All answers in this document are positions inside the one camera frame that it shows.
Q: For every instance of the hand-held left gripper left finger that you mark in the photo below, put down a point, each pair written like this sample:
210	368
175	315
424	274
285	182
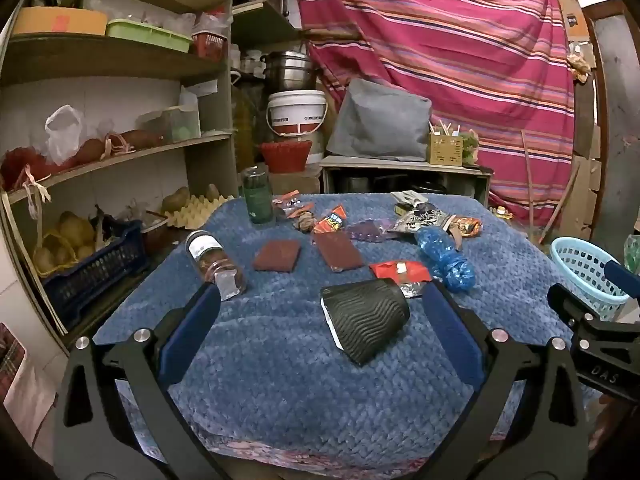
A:
190	330

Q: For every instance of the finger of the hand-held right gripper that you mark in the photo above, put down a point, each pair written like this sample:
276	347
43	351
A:
570	307
625	280

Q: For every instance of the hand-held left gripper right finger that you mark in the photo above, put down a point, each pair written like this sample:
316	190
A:
452	330

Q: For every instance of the light blue plastic basket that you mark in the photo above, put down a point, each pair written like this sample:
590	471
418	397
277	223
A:
582	270

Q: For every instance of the blue plastic bag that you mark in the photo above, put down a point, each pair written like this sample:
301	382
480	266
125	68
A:
442	257

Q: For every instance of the red and white wrapper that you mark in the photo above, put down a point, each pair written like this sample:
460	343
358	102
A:
400	272

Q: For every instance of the black wavy paper cup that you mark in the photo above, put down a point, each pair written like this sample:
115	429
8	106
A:
367	322

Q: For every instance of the black and white wrapper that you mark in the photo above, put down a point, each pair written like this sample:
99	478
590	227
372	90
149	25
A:
417	221

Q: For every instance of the brown square sheet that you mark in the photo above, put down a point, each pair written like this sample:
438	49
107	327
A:
339	252
277	256

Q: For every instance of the brown paper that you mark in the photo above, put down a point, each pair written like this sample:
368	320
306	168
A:
303	221

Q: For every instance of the glass jar with white label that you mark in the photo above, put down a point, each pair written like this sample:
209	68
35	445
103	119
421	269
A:
215	262

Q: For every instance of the large orange snack packet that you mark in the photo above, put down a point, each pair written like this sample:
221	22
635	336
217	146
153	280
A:
467	225

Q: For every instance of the dark blue plastic crate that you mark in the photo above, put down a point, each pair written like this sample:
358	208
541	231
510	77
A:
95	270

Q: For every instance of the yellow label oil bottle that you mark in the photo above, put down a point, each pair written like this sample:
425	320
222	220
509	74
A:
502	212

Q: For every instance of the yellow egg carton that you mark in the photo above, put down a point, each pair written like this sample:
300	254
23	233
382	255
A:
197	207

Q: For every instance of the purple clear packet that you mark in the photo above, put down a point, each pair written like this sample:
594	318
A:
370	230

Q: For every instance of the crumpled grey white wrapper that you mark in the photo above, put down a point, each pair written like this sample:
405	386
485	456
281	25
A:
410	198

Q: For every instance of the dark green bottle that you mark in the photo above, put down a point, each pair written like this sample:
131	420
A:
257	197

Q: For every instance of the yellow net bag of potatoes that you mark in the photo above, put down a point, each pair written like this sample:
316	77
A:
65	242

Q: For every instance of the small red torn wrapper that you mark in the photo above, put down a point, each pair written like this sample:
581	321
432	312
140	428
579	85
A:
286	199

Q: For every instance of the small orange snack packet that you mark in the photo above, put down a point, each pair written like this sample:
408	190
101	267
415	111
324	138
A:
330	221

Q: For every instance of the grey low cabinet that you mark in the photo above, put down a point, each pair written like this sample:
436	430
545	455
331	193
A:
400	167

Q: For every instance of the wooden utensil box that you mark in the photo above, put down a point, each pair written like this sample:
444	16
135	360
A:
445	149

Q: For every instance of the green leafy bunch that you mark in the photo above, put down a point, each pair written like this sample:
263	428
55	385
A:
470	147

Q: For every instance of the red plastic basket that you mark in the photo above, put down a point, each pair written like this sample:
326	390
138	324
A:
286	156

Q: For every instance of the large cooking oil bottle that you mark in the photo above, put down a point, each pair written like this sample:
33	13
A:
246	120

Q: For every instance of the grey cushion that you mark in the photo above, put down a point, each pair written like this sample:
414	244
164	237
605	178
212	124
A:
380	120

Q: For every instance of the white plastic bag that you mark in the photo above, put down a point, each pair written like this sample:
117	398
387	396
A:
64	132

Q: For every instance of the white plastic bucket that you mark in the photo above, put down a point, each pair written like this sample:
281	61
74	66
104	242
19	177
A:
296	112

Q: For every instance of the steel cooking pot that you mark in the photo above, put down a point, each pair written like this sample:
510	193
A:
290	72

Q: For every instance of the wooden shelf unit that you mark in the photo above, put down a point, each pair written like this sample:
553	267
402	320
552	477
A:
100	65

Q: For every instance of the red striped hanging cloth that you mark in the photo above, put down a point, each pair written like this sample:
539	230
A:
450	50

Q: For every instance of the small red mesh basket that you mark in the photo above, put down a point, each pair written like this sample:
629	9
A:
209	46

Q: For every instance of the green plastic tray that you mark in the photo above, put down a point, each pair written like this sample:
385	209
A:
147	35

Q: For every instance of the yellow round box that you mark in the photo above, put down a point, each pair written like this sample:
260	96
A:
60	22

